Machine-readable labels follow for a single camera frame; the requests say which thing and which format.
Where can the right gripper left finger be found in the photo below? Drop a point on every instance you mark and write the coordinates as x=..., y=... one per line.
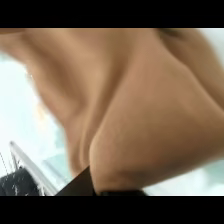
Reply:
x=81, y=185

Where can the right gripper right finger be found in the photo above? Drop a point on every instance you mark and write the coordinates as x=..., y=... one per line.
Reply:
x=122, y=193

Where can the tan garment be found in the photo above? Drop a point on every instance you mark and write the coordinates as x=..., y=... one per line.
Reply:
x=143, y=110

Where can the black garment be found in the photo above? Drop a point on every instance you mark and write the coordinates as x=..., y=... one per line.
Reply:
x=18, y=183

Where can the silver frame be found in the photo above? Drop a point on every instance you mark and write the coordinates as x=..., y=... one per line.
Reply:
x=32, y=168

